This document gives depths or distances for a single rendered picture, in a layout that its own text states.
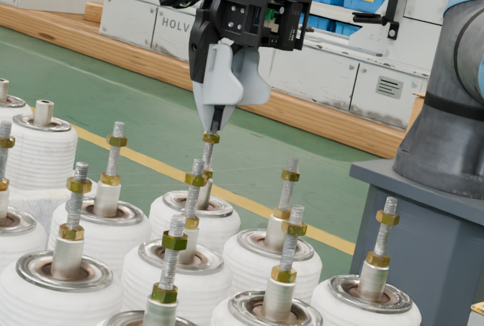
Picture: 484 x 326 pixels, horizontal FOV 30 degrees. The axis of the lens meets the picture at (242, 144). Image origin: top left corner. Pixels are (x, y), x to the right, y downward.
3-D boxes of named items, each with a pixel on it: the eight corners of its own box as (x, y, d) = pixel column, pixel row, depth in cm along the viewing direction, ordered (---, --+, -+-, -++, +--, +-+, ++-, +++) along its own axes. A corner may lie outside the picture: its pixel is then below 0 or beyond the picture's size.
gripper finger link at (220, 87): (222, 142, 87) (243, 50, 86) (179, 126, 91) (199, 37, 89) (243, 143, 90) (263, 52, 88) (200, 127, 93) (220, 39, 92)
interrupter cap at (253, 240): (256, 263, 82) (258, 256, 82) (223, 233, 88) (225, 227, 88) (327, 265, 85) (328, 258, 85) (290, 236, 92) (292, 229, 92)
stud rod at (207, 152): (205, 193, 94) (219, 123, 92) (196, 191, 94) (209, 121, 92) (204, 190, 95) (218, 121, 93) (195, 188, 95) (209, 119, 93)
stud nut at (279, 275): (267, 273, 70) (269, 263, 70) (286, 273, 71) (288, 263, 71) (279, 283, 69) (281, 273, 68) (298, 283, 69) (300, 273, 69)
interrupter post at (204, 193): (200, 204, 97) (206, 175, 96) (212, 211, 95) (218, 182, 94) (181, 204, 95) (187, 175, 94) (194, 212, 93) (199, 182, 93)
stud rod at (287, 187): (276, 234, 86) (292, 158, 84) (271, 230, 87) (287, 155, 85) (284, 234, 86) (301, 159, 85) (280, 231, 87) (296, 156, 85)
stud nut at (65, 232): (70, 242, 68) (71, 232, 68) (53, 234, 69) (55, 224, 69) (87, 237, 70) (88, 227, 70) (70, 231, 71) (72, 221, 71)
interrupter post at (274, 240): (269, 253, 85) (276, 220, 84) (258, 244, 87) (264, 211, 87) (291, 254, 86) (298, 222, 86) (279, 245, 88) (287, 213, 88)
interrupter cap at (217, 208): (206, 196, 100) (207, 190, 100) (246, 219, 94) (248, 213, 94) (148, 196, 95) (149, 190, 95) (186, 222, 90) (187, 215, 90)
